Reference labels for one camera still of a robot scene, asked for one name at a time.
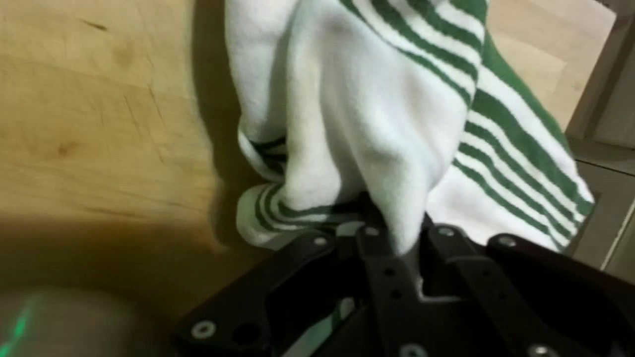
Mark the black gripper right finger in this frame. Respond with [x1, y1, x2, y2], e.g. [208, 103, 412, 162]
[418, 224, 635, 357]

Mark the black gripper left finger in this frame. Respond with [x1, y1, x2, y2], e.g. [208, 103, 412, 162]
[172, 234, 367, 357]

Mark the white green striped towel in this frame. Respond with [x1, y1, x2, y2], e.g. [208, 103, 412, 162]
[224, 0, 593, 253]

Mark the small silver bowl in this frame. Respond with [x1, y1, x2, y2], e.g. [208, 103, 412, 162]
[0, 289, 172, 357]

